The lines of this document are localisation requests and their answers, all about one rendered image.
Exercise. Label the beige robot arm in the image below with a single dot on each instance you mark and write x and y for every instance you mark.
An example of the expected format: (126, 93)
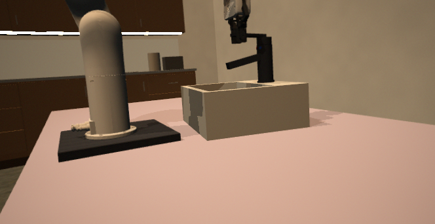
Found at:
(102, 47)

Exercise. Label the tan rectangular basin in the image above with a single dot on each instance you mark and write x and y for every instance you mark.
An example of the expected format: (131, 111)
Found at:
(226, 110)

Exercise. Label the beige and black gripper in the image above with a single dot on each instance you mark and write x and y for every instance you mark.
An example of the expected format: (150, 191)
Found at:
(237, 9)

